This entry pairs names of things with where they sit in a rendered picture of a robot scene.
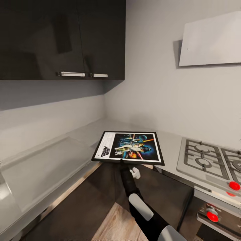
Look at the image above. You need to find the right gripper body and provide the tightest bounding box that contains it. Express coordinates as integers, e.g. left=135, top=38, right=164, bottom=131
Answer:
left=119, top=165, right=134, bottom=186

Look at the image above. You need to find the poster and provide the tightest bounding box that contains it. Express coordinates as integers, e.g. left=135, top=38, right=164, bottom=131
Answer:
left=91, top=131, right=165, bottom=166

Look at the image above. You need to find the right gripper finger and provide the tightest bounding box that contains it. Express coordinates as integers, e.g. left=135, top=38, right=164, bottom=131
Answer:
left=121, top=159, right=126, bottom=167

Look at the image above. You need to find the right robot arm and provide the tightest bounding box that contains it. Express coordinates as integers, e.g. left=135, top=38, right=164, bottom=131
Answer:
left=119, top=159, right=187, bottom=241

